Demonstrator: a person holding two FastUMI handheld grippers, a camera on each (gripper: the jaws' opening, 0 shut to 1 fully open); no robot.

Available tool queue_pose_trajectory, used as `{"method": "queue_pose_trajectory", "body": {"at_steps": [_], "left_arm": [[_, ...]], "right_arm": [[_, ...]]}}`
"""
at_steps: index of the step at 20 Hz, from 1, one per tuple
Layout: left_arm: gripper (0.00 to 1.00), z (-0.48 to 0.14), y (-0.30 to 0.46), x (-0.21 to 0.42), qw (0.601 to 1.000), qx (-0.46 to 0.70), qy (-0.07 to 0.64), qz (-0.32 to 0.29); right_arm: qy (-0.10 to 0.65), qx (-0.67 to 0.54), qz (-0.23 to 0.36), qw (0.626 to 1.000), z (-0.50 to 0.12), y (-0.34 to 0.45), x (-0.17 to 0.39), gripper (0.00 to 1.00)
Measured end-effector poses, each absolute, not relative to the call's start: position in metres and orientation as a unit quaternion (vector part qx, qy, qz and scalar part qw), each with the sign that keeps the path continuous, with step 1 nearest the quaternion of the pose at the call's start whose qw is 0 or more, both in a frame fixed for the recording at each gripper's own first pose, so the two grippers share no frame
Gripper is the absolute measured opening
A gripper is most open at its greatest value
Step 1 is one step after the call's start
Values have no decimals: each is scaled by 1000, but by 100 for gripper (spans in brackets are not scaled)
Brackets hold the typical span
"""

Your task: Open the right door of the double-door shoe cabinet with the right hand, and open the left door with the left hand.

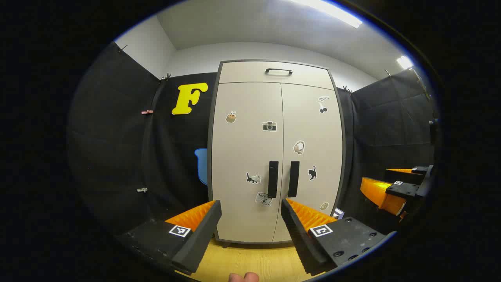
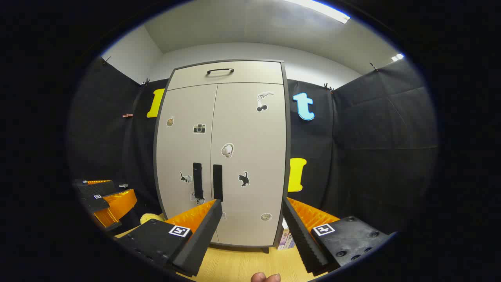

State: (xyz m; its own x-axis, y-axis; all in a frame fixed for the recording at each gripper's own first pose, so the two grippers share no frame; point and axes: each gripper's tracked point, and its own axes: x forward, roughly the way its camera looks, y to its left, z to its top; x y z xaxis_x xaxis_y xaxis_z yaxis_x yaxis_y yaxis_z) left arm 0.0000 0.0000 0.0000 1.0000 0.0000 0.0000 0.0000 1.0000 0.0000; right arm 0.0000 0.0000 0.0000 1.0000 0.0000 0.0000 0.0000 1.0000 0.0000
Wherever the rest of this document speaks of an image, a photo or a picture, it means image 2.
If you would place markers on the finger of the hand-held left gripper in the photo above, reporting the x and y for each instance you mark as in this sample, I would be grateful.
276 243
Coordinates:
96 203
94 190

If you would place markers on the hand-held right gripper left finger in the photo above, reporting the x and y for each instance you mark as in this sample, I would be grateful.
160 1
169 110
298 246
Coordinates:
199 243

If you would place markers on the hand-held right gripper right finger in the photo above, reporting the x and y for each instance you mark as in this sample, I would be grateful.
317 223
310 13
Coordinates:
301 239

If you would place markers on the grey double-door shoe cabinet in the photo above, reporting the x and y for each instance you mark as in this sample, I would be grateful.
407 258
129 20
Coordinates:
288 156

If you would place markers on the grey door with camera sticker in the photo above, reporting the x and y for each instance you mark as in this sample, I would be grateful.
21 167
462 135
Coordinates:
180 149

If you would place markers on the grey door with cherry sticker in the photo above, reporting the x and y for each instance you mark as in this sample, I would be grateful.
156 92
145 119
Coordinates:
254 137

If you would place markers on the grey cabinet drawer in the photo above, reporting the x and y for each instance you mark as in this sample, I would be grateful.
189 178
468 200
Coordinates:
254 74

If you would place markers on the pastel printed box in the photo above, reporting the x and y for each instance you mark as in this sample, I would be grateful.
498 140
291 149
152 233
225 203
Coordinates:
285 237

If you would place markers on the yellow plush toy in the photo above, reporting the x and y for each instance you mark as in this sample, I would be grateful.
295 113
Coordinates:
150 218

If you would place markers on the black cloth clip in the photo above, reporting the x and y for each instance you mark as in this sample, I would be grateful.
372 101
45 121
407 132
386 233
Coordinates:
327 87
145 82
373 66
106 60

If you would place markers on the black backdrop cloth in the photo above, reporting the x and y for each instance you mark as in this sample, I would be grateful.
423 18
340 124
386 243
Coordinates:
372 137

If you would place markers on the small ceiling light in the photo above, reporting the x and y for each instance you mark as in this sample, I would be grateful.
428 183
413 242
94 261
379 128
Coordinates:
397 57

